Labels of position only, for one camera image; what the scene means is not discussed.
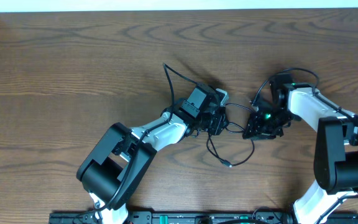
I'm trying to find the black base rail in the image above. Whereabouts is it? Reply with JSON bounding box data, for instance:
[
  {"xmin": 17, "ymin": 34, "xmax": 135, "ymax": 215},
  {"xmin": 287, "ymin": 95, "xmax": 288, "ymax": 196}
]
[{"xmin": 48, "ymin": 211, "xmax": 358, "ymax": 224}]

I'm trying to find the left camera black cable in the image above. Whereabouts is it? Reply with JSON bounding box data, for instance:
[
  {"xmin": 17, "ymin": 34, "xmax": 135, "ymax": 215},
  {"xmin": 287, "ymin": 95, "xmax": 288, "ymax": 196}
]
[{"xmin": 73, "ymin": 62, "xmax": 200, "ymax": 224}]

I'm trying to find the camera black cable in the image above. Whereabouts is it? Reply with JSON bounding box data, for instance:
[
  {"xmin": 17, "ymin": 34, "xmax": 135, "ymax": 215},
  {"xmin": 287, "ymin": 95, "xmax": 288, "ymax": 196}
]
[
  {"xmin": 250, "ymin": 67, "xmax": 358, "ymax": 162},
  {"xmin": 73, "ymin": 62, "xmax": 200, "ymax": 224}
]

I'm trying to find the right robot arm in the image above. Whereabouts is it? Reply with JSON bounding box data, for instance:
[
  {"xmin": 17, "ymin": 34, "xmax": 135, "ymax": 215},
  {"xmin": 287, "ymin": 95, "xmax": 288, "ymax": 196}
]
[{"xmin": 242, "ymin": 72, "xmax": 358, "ymax": 223}]

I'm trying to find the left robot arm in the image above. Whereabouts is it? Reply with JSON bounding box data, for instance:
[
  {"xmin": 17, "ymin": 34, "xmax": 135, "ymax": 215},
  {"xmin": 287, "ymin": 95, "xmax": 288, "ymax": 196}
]
[{"xmin": 76, "ymin": 83, "xmax": 229, "ymax": 223}]

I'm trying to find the right camera black cable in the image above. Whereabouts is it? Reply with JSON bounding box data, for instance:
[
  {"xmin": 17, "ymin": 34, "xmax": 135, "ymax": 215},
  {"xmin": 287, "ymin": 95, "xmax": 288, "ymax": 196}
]
[{"xmin": 250, "ymin": 67, "xmax": 358, "ymax": 162}]

